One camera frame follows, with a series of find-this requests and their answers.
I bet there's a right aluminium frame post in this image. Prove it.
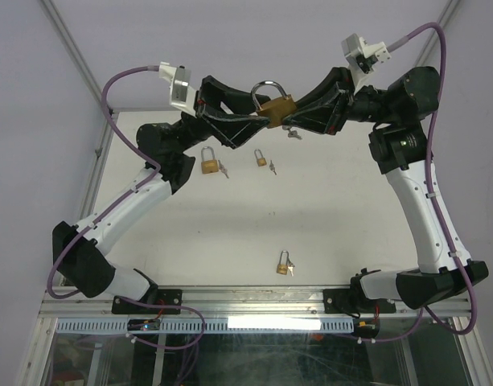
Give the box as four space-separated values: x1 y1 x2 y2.
414 0 464 67

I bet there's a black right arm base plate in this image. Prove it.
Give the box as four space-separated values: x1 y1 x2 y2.
323 288 396 318

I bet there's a brass padlock with keys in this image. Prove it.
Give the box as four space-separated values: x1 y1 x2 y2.
276 250 290 275

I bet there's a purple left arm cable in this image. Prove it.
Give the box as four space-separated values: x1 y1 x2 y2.
47 66 207 355

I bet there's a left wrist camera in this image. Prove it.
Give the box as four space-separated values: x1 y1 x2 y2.
158 62 195 117

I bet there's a small brass padlock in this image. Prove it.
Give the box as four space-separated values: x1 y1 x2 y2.
254 149 267 167

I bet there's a grey slotted cable duct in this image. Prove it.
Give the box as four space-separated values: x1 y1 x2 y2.
56 316 354 335

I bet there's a medium brass padlock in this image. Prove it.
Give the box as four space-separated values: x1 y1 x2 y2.
200 146 220 175

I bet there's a left aluminium frame post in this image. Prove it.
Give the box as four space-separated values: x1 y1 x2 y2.
39 0 114 117

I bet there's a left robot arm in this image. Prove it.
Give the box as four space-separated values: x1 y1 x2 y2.
49 76 269 313

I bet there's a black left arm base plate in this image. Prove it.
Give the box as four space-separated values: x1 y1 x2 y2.
111 288 183 315

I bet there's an aluminium front rail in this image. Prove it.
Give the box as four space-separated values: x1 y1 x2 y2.
36 284 476 318

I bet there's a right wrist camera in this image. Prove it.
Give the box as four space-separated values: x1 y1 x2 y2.
341 34 391 92

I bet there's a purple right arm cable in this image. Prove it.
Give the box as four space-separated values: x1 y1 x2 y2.
346 23 479 345

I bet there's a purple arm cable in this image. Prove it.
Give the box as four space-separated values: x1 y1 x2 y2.
47 66 207 355
346 23 479 345

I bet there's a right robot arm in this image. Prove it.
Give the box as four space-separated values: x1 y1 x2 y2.
283 67 488 311

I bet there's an aluminium frame post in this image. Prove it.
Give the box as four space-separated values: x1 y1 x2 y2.
414 0 464 67
39 0 114 117

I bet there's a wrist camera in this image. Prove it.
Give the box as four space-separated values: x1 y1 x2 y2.
341 34 391 92
158 62 195 117

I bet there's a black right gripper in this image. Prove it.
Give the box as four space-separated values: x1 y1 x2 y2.
281 67 398 136

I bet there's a large brass padlock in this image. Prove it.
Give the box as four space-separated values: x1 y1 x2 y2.
250 80 298 129

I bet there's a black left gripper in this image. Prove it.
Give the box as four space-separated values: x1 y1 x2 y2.
175 78 273 155

